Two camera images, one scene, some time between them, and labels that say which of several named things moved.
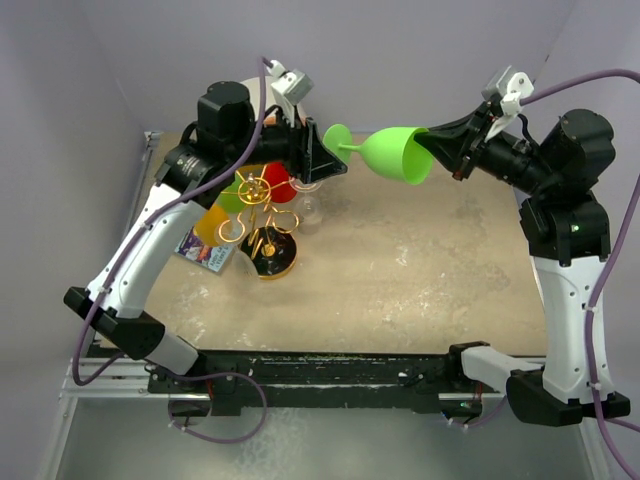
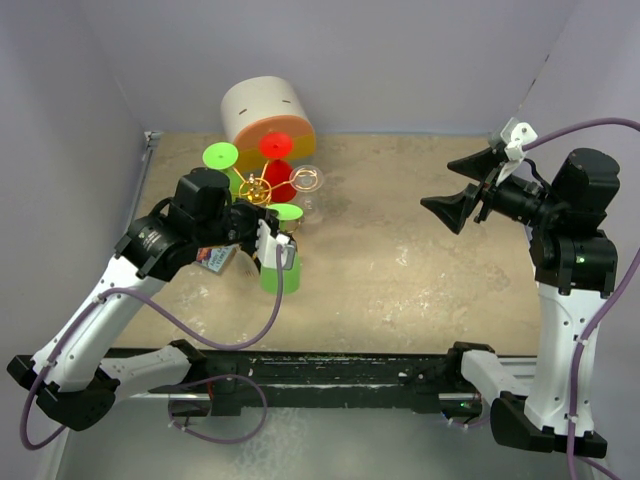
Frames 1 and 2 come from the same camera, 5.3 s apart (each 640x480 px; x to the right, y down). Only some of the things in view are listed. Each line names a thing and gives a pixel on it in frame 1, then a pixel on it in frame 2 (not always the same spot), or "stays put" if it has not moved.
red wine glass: (277, 173) stays put
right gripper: (463, 144) -> (455, 209)
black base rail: (322, 379) stays put
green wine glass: (394, 153) -> (289, 216)
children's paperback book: (212, 257) stays put
